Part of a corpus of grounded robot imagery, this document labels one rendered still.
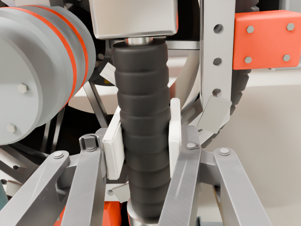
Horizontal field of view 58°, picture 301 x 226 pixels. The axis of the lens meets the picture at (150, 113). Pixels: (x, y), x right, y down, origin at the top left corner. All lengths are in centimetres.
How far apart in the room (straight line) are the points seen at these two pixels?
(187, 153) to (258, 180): 139
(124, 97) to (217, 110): 26
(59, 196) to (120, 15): 11
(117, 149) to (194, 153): 5
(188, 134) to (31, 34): 20
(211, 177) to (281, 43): 28
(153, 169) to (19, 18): 21
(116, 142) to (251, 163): 150
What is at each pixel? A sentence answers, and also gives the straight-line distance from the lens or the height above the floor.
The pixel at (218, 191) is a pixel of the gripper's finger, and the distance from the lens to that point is 16.
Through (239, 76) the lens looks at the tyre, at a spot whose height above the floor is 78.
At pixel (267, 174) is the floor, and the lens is 160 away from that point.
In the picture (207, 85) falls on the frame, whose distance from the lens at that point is 40.
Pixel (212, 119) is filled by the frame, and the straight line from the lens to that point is 42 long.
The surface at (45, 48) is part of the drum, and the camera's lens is 31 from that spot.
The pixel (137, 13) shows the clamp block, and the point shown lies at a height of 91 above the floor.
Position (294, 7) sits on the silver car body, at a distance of 66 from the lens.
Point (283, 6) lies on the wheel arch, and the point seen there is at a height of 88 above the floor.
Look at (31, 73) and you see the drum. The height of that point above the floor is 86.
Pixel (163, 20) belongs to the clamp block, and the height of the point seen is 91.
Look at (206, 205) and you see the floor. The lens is 136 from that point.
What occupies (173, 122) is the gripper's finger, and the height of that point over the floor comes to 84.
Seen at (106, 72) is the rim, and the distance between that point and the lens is 52.
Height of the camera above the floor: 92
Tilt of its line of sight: 24 degrees down
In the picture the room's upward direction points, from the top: 5 degrees counter-clockwise
